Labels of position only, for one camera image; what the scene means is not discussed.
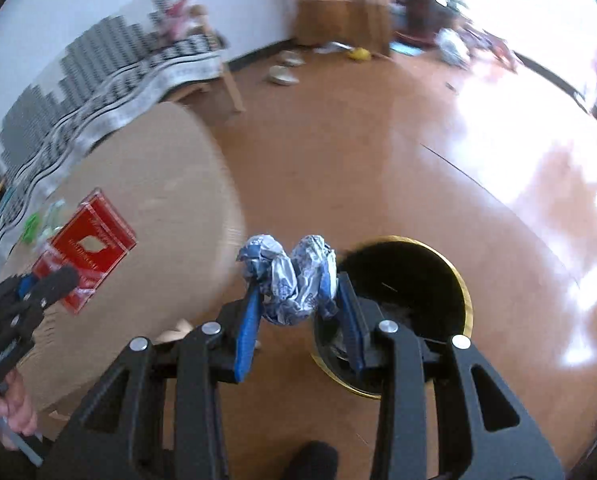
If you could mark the black white striped blanket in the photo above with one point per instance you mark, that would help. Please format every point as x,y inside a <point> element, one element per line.
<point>104,79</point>

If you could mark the pink cartoon pillow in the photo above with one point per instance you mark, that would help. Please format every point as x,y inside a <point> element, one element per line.
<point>178,23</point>

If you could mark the person left hand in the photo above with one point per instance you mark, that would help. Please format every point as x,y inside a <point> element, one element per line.
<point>17,407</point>

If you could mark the white plastic bag on floor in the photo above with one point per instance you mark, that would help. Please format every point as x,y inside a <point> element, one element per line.
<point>453,50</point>

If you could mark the green white card box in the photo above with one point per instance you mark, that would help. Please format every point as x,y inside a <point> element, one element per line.
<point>53,219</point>

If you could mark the black gold trash bin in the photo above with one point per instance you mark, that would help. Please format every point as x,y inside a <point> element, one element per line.
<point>413,284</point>

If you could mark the yellow toy duck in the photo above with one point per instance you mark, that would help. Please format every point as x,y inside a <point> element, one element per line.
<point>359,55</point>

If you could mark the brown striped curtain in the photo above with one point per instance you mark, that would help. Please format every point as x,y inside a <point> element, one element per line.
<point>359,23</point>

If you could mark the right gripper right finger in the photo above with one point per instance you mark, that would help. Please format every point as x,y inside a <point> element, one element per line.
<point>441,392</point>

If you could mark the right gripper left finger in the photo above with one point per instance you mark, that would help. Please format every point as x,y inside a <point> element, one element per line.
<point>155,412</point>

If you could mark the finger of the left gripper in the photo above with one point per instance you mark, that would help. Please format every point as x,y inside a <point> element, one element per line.
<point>54,287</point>
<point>16,287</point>

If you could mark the green wrapper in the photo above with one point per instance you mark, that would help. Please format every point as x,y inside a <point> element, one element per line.
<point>31,229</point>

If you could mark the red cigarette box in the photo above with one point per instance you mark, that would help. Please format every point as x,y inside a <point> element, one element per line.
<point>93,242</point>

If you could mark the blue silver wrapper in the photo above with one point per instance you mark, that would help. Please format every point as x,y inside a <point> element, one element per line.
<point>295,285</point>

